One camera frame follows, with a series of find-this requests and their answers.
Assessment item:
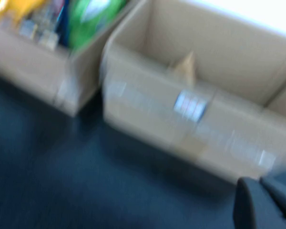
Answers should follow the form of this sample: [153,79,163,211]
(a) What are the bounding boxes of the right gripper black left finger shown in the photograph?
[233,177,286,229]

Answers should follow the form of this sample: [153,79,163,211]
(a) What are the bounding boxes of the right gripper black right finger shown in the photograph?
[259,175,286,224]

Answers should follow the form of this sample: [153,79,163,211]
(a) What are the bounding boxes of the yellow fries snack bag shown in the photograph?
[0,0,47,26]

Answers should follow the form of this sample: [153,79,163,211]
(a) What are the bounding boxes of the green snack bag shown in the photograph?
[68,0,127,52]

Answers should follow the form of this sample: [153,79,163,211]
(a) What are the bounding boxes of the cardboard box with clear tape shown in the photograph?
[101,0,286,186]

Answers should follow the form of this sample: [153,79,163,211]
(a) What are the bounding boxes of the cardboard box printed F2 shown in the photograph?
[0,0,139,117]

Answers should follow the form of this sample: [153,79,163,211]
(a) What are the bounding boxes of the black and blue shrimp chip bag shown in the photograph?
[19,0,71,50]

